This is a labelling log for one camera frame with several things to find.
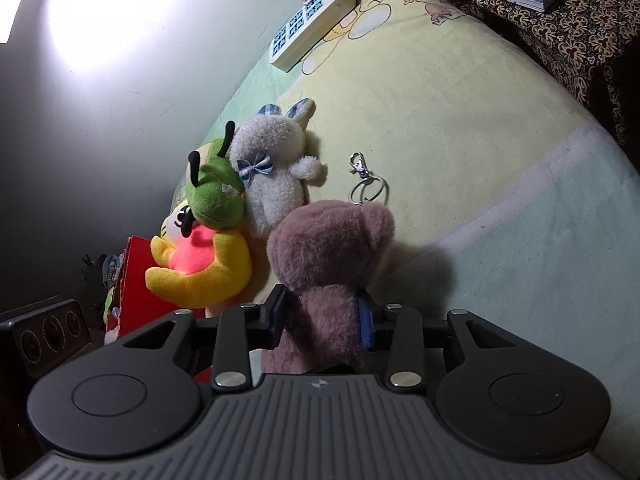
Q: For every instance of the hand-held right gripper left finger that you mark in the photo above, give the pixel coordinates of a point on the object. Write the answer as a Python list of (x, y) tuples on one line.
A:
[(276, 316)]

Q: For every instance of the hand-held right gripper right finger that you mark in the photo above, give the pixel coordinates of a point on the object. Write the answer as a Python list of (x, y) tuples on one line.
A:
[(367, 325)]

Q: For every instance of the yellow plush tiger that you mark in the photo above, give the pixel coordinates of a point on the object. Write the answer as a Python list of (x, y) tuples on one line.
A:
[(200, 260)]

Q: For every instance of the red cardboard box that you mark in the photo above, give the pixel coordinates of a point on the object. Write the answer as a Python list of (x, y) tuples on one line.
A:
[(137, 270)]

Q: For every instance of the green plush caterpillar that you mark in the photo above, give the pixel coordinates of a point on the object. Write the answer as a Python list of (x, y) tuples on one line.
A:
[(215, 195)]

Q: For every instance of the white plush rabbit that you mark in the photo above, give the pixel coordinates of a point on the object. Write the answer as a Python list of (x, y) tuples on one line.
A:
[(272, 170)]

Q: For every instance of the pile of clothes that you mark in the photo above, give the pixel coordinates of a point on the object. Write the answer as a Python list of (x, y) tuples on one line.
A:
[(107, 270)]

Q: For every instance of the silver keyring clasp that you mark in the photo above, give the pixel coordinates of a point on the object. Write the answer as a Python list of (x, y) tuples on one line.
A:
[(357, 162)]

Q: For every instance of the printed cartoon blanket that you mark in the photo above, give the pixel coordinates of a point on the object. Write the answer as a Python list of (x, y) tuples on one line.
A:
[(450, 110)]

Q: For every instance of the white power strip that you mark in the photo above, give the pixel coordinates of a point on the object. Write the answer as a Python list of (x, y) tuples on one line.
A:
[(310, 20)]

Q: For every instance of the brown floral cloth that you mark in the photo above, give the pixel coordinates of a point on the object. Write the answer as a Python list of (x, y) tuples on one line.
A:
[(590, 25)]

